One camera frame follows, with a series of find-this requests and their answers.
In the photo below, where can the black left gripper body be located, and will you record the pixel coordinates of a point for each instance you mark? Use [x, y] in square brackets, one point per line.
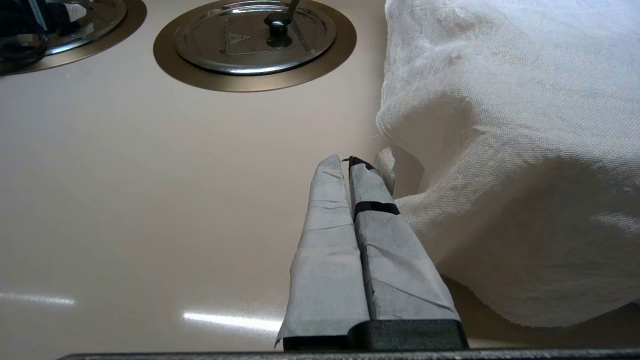
[20, 25]

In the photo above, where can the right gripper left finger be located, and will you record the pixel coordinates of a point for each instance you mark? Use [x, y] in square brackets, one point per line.
[325, 260]

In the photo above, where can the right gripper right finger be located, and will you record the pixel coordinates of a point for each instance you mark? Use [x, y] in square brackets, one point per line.
[395, 270]

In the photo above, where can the steel pot lid black knob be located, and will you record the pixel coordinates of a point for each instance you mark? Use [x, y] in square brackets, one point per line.
[100, 20]
[210, 50]

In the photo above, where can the white cloth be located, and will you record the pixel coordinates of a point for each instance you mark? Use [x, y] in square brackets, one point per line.
[525, 125]

